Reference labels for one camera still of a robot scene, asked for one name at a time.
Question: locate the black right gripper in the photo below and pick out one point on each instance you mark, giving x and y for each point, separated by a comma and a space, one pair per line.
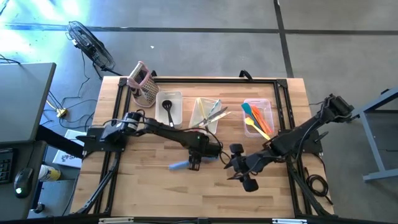
245, 163

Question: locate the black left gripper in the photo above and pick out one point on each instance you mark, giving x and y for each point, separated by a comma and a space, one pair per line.
208, 151

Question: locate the long blue silicone spatula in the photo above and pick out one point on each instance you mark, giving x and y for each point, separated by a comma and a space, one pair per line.
177, 165

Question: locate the yellow silicone spatula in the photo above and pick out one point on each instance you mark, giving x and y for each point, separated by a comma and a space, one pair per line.
249, 121

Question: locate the long orange-yellow spatula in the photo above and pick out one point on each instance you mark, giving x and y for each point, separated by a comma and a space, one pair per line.
269, 129

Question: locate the teal silicone spatula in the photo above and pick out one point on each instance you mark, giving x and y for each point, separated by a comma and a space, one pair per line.
246, 108

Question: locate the black slotted spoon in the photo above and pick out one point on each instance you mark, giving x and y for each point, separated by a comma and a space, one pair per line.
167, 105

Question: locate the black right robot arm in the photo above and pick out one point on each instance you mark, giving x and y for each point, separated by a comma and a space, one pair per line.
295, 137

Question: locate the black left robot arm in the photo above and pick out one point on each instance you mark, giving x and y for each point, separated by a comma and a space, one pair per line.
168, 132

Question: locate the white plastic bin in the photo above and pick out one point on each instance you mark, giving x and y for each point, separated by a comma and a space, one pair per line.
194, 123
175, 105

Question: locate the clear plastic bin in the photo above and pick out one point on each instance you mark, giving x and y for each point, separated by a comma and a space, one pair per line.
270, 104

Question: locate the white printed box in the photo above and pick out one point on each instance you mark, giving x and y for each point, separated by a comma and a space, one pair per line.
66, 157

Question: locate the yellow power plug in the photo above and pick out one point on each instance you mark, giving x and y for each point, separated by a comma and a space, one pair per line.
61, 112

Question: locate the black floor fan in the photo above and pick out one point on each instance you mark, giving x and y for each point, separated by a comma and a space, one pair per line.
90, 46

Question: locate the white yellow can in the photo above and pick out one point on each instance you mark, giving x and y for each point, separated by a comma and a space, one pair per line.
49, 173

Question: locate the black computer mouse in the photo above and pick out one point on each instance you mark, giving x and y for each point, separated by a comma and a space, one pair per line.
23, 182

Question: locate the grey desk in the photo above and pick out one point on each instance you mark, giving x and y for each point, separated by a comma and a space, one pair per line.
21, 99

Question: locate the black keyboard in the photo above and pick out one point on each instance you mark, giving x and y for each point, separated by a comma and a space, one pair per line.
5, 166

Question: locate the black aluminium table frame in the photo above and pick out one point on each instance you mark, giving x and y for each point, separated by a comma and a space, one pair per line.
217, 81

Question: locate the silver metal bracket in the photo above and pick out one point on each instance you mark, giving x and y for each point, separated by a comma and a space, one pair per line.
289, 221
115, 220

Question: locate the blue-grey table frame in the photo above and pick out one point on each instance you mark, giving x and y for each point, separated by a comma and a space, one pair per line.
374, 149

